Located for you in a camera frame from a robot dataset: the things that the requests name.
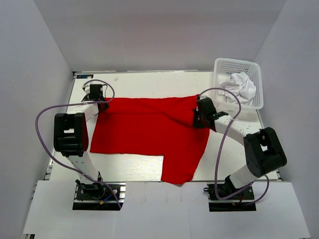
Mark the red t-shirt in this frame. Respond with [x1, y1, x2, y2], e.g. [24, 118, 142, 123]
[90, 96, 210, 185]

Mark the white t-shirt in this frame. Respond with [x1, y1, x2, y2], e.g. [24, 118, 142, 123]
[218, 72, 256, 106]

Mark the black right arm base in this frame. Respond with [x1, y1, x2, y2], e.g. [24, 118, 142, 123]
[204, 181, 257, 213]

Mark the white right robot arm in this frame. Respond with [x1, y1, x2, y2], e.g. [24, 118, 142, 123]
[193, 97, 287, 199]

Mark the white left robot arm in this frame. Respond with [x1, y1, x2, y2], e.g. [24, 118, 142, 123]
[53, 84, 109, 199]

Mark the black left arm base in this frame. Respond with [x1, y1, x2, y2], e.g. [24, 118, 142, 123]
[72, 180, 126, 211]

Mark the blue table label sticker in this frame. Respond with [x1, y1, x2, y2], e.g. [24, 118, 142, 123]
[76, 74, 94, 79]

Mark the white plastic basket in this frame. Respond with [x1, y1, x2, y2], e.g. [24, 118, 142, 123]
[212, 58, 264, 110]

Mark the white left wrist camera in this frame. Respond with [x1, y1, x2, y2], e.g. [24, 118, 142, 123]
[82, 83, 91, 94]

